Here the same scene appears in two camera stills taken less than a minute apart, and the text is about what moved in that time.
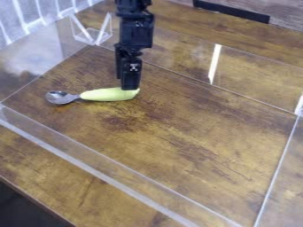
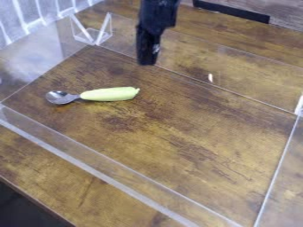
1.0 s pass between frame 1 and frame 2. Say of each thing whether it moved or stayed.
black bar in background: stayed
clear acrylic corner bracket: stayed
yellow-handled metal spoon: stayed
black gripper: moved
